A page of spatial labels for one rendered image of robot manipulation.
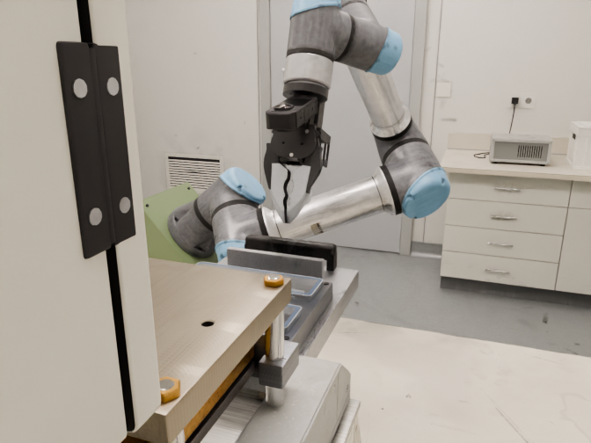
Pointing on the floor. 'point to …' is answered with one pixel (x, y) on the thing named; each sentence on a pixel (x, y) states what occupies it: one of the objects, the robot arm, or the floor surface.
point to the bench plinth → (516, 292)
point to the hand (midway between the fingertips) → (286, 214)
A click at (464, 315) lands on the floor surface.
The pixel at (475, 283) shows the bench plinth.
